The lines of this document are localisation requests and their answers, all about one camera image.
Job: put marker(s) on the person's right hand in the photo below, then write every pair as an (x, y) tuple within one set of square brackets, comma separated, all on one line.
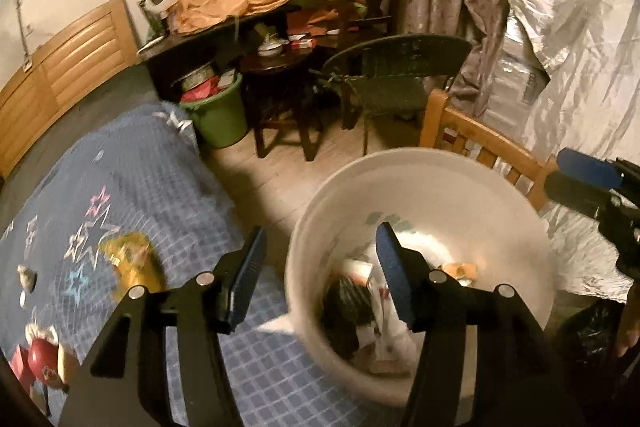
[(630, 322)]

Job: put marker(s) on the dark plaid cloth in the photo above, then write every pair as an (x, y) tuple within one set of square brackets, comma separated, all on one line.
[(345, 307)]

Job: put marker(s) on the grey bed sheet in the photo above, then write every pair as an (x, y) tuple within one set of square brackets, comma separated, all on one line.
[(115, 92)]

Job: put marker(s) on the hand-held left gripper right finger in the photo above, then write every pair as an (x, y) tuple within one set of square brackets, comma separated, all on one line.
[(395, 272)]

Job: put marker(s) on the silver white wrapper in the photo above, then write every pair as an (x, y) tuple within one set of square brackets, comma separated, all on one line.
[(387, 347)]

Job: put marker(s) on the blue checked blanket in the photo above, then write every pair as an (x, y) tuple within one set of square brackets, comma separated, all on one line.
[(150, 187)]

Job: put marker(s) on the wooden bed headboard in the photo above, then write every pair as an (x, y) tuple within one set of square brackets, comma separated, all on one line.
[(65, 62)]

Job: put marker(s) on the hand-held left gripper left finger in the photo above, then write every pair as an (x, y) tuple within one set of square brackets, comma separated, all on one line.
[(245, 277)]

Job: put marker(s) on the red small box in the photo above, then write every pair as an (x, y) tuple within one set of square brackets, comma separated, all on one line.
[(302, 43)]

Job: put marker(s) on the black plastic bag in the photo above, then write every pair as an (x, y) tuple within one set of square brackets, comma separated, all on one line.
[(590, 342)]

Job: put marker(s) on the white plastic bucket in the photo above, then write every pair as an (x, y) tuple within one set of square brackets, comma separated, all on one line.
[(340, 207)]

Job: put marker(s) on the small white scrap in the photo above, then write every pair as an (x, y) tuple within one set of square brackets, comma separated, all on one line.
[(27, 278)]

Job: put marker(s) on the pink box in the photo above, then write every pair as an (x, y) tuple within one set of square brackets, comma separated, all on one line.
[(21, 364)]

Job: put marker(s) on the round metal tin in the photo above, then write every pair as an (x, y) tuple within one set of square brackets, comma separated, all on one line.
[(196, 79)]

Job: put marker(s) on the round dark side table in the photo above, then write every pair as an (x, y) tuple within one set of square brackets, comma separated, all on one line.
[(280, 77)]

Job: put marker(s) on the orange snack wrapper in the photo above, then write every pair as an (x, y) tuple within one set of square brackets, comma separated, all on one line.
[(459, 270)]

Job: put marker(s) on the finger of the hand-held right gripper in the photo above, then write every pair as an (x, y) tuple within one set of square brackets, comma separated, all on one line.
[(575, 194), (590, 167)]

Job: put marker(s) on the light wooden chair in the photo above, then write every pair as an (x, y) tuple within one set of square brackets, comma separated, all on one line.
[(480, 142)]

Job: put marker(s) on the dark wicker chair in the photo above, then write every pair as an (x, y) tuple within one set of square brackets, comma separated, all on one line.
[(395, 67)]

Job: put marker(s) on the green plastic bucket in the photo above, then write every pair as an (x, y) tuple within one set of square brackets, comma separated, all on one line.
[(220, 117)]

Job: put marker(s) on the silver foil cover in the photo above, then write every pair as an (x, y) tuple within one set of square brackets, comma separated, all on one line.
[(575, 57)]

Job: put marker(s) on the gold foil packet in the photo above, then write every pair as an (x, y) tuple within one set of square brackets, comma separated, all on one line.
[(132, 267)]

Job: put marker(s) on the dark wooden desk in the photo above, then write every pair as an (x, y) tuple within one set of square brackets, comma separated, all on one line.
[(200, 47)]

